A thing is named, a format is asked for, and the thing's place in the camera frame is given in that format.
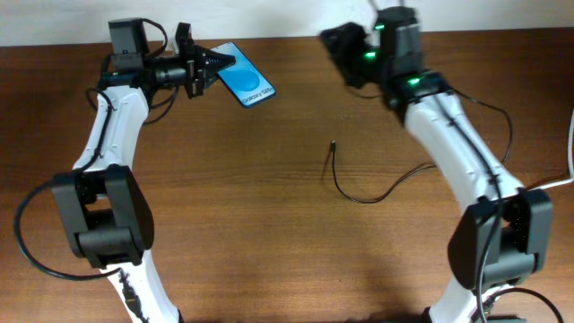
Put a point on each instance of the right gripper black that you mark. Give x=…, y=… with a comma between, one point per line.
x=339, y=40

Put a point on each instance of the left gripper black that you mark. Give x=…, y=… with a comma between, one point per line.
x=199, y=67

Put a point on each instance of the blue screen Galaxy smartphone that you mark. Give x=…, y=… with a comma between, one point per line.
x=243, y=79

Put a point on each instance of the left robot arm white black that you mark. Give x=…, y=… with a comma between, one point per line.
x=106, y=218

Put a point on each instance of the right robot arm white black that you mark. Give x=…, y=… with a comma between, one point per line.
x=504, y=229

